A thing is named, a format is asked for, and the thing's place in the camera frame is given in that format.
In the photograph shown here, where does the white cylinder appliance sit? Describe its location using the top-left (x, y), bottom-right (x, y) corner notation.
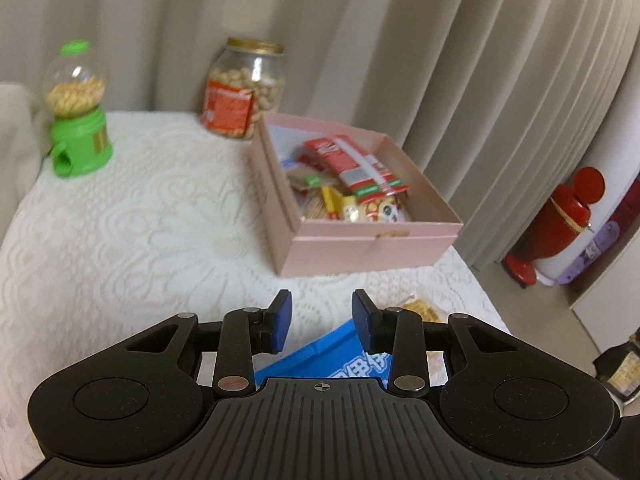
top-left (535, 101), bottom-right (639, 286)

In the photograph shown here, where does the pink cardboard box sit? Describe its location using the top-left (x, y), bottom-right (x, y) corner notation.
top-left (250, 114), bottom-right (463, 278)

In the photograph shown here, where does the green gumball snack dispenser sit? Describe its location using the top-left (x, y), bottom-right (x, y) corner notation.
top-left (42, 39), bottom-right (113, 178)

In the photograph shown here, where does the red mouse-ear container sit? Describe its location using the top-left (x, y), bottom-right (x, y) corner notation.
top-left (502, 167), bottom-right (605, 288)

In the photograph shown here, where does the peanut jar gold lid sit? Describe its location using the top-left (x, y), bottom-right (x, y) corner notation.
top-left (201, 37), bottom-right (286, 139)

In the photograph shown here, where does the red long snack box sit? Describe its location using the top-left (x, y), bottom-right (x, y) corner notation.
top-left (304, 134), bottom-right (409, 204)

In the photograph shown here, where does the blue seaweed snack bag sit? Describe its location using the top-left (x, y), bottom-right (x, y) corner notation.
top-left (255, 321), bottom-right (390, 386)

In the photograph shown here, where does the grey cushion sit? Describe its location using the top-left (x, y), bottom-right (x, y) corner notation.
top-left (0, 82), bottom-right (51, 238)

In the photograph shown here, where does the dark jar with label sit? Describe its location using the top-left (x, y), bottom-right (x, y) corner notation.
top-left (593, 330), bottom-right (640, 403)

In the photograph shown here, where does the yellow snack bag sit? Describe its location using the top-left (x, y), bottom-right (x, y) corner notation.
top-left (340, 196), bottom-right (410, 223)

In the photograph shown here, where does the clear yellow cookie pack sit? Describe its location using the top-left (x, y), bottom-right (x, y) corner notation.
top-left (386, 296), bottom-right (447, 323)

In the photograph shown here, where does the white lace bedspread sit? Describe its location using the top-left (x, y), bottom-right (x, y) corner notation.
top-left (1, 113), bottom-right (502, 479)

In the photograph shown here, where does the beige curtain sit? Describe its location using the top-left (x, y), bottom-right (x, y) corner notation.
top-left (1, 0), bottom-right (639, 268)

